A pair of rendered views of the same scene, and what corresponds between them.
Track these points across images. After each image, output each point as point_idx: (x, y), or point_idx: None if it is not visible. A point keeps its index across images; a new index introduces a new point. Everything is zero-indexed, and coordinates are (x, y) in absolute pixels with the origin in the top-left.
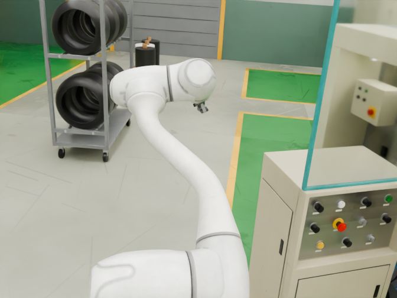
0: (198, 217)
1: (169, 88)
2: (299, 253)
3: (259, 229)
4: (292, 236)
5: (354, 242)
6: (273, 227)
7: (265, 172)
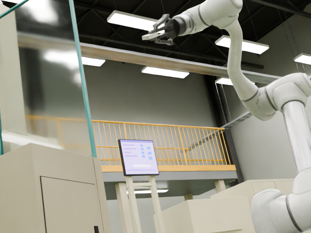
0: (249, 81)
1: None
2: None
3: None
4: (102, 211)
5: None
6: (79, 223)
7: (42, 166)
